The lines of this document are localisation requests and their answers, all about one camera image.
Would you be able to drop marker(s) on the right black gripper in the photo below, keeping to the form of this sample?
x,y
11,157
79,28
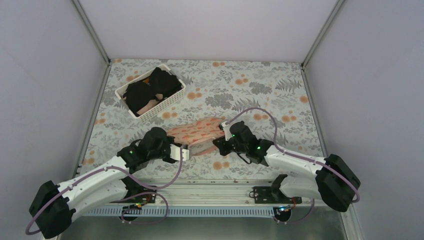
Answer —
x,y
224,150

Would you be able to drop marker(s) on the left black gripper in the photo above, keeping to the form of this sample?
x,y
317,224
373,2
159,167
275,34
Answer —
x,y
177,145

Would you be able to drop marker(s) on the pink floral laundry bag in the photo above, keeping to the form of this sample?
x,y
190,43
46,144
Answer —
x,y
199,135

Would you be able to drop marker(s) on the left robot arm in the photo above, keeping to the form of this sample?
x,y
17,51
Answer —
x,y
56,206

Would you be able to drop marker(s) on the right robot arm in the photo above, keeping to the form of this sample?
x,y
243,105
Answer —
x,y
328,179

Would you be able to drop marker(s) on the black bra in basket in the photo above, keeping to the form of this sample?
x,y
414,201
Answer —
x,y
143,95

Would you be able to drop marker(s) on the floral patterned table mat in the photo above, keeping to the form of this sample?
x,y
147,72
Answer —
x,y
265,95

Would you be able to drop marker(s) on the white perforated plastic basket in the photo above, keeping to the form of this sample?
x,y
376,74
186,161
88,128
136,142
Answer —
x,y
168,102

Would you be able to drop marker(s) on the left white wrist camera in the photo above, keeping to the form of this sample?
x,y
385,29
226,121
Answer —
x,y
185,154

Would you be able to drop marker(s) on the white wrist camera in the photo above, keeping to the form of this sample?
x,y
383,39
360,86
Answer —
x,y
185,154
225,127

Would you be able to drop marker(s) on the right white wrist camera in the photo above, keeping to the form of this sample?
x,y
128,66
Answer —
x,y
225,127

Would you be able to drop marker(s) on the aluminium front rail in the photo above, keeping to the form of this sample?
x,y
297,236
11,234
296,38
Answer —
x,y
202,193

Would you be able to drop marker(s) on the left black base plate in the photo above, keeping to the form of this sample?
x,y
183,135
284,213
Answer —
x,y
138,195

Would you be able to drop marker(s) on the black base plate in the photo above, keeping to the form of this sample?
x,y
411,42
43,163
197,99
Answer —
x,y
268,195
138,195

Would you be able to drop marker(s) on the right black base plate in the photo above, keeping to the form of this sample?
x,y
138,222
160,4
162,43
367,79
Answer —
x,y
268,195

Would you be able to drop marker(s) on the grey slotted cable duct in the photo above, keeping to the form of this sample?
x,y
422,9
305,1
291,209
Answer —
x,y
182,211

